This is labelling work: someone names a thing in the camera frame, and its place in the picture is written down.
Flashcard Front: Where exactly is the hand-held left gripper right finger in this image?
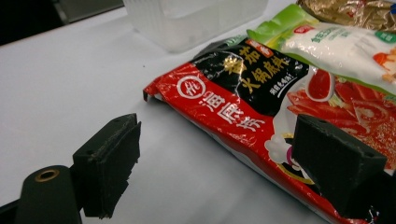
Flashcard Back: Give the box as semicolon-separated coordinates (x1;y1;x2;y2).
291;114;388;218

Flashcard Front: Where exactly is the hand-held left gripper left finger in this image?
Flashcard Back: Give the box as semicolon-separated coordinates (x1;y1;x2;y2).
72;113;142;218

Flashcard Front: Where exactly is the green white seasoning packet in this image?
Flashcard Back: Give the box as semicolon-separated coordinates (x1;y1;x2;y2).
247;3;396;96

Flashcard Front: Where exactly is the red black hotpot base packet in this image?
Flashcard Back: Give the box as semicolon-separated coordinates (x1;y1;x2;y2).
143;38;396;224

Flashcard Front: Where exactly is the gold foil packet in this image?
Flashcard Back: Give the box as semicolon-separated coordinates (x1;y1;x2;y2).
297;0;396;34

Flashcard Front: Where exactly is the clear plastic container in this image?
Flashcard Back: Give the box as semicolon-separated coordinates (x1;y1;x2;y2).
122;0;269;53

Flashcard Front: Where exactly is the white table mat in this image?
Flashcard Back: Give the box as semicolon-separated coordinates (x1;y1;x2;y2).
0;0;396;224

